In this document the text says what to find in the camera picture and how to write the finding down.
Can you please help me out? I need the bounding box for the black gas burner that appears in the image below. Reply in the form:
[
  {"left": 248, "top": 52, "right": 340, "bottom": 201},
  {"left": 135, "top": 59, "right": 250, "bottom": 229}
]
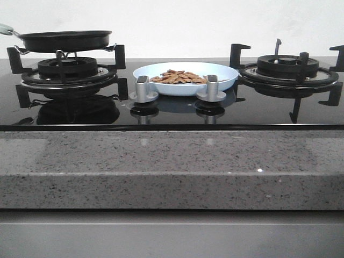
[
  {"left": 256, "top": 55, "right": 302, "bottom": 80},
  {"left": 38, "top": 57, "right": 98, "bottom": 80}
]

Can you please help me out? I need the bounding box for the silver stove knob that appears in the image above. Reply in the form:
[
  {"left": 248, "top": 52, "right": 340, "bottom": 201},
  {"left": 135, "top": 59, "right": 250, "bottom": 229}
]
[
  {"left": 196, "top": 75, "right": 226, "bottom": 102},
  {"left": 129, "top": 75, "right": 159, "bottom": 103}
]

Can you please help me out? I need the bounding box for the left black gas burner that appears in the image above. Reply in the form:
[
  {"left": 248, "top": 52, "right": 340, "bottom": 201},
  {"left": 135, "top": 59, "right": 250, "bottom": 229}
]
[{"left": 38, "top": 57, "right": 98, "bottom": 80}]

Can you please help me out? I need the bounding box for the chrome wire pan reducer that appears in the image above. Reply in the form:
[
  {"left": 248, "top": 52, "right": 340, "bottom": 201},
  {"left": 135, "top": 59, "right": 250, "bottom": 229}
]
[{"left": 14, "top": 44, "right": 119, "bottom": 58}]

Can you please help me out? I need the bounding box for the right silver stove knob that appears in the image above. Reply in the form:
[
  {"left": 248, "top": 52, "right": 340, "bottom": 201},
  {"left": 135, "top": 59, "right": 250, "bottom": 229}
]
[{"left": 196, "top": 75, "right": 226, "bottom": 102}]

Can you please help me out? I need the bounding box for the right black pan support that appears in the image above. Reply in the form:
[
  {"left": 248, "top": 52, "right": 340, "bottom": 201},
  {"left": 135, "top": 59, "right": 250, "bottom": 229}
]
[{"left": 230, "top": 39, "right": 343, "bottom": 124}]

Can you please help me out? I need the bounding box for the black glass gas hob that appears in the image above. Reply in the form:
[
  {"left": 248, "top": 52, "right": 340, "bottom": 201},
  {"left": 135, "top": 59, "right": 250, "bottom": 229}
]
[{"left": 1, "top": 59, "right": 343, "bottom": 131}]

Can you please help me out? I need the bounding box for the left silver stove knob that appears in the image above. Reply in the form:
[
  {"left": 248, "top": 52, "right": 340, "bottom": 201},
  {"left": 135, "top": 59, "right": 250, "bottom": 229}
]
[{"left": 129, "top": 75, "right": 159, "bottom": 103}]

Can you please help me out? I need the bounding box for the black pan support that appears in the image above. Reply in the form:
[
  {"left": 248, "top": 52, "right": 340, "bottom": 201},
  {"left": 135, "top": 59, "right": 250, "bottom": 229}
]
[
  {"left": 7, "top": 45, "right": 128, "bottom": 108},
  {"left": 230, "top": 39, "right": 343, "bottom": 124}
]

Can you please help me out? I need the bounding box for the left black pan support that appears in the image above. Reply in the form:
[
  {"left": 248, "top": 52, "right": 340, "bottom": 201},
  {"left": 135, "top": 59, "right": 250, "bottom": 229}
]
[{"left": 7, "top": 45, "right": 128, "bottom": 108}]

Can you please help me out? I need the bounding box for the light blue plate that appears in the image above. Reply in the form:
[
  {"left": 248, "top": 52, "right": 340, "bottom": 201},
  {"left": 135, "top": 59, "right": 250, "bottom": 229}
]
[{"left": 133, "top": 61, "right": 239, "bottom": 96}]

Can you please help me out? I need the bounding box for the right black gas burner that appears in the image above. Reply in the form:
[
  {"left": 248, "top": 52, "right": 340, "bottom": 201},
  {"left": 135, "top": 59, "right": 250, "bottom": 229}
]
[{"left": 256, "top": 55, "right": 302, "bottom": 80}]

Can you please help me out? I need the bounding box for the grey cabinet front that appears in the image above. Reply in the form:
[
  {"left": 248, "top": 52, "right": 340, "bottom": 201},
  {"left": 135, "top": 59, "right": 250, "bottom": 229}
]
[{"left": 1, "top": 211, "right": 343, "bottom": 257}]

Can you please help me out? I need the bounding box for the black frying pan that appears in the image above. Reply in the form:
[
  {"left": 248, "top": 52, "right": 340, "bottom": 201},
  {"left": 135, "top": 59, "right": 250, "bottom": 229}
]
[{"left": 1, "top": 24, "right": 112, "bottom": 53}]

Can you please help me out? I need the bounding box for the brown meat pieces pile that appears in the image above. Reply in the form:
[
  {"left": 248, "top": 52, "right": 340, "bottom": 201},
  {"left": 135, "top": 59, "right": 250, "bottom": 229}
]
[{"left": 149, "top": 69, "right": 228, "bottom": 85}]

